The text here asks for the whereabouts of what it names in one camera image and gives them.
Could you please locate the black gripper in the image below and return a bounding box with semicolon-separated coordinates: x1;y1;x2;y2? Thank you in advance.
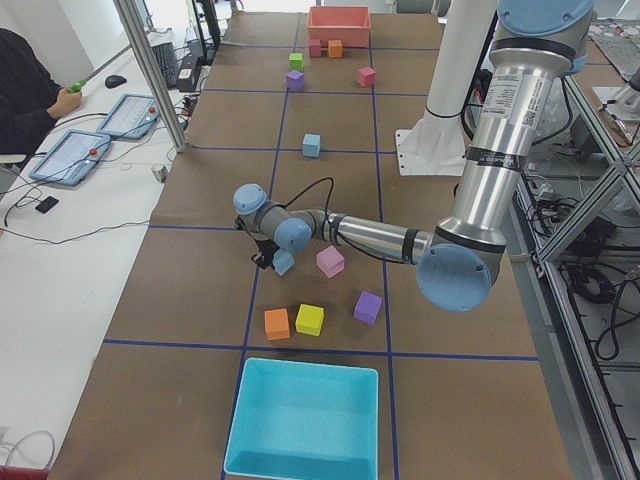
234;217;279;270

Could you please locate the blue foam block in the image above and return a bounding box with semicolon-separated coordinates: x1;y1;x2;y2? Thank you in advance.
302;133;321;158
272;249;295;276

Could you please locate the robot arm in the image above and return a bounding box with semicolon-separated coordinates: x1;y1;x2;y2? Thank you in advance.
233;1;594;312

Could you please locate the orange foam block left side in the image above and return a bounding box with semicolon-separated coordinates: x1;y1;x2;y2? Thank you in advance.
264;308;291;341

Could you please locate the orange foam block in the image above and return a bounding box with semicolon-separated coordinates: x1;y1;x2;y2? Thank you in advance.
264;308;291;341
327;39;343;58

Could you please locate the light pink foam block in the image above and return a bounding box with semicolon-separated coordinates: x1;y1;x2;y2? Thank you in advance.
316;245;345;278

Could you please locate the yellow foam block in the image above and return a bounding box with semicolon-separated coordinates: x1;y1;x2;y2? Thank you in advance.
295;304;325;336

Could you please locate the purple foam block left side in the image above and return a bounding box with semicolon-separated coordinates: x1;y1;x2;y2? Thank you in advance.
353;291;382;325

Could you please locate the purple foam block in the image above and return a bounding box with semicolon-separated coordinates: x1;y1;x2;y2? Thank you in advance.
286;70;305;92
353;291;382;325

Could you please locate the light blue plastic bin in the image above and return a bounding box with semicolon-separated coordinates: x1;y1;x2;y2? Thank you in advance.
223;358;379;479

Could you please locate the purple foam block right side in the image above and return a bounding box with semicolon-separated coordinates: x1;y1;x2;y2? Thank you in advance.
286;70;305;92

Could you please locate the teach pendant far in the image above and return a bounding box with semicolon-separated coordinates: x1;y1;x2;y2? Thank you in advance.
96;94;159;140

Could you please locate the teach pendant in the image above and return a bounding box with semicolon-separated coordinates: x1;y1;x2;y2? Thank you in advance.
96;94;159;140
29;130;111;187

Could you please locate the green foam block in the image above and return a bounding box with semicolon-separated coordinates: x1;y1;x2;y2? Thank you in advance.
288;52;304;72

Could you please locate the crimson foam block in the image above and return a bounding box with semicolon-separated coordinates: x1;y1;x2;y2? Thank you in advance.
357;66;377;88

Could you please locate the teach pendant near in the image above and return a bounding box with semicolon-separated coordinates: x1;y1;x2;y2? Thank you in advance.
29;130;111;187

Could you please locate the black smartphone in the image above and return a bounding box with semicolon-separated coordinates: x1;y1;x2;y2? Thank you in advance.
35;196;59;214

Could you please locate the magenta foam block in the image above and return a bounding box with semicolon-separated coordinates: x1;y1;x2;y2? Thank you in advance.
308;38;322;58

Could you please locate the orange foam block right side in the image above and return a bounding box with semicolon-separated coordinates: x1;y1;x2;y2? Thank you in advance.
327;39;343;58

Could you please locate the black keyboard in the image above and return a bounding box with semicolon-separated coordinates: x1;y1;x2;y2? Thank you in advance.
151;42;178;89

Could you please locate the black computer mouse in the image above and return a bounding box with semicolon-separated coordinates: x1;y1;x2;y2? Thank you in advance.
104;74;127;89

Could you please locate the pink plastic bin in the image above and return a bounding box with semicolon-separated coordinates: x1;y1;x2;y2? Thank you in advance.
307;6;371;48

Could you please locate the seated person in black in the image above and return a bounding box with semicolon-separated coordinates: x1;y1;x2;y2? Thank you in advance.
1;29;82;155

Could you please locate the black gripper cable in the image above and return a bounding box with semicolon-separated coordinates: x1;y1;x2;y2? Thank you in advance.
282;176;336;221

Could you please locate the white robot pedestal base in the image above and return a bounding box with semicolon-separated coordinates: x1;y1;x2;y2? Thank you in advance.
395;0;498;176

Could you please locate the aluminium frame post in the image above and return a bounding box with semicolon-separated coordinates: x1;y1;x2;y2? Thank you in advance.
113;0;187;153

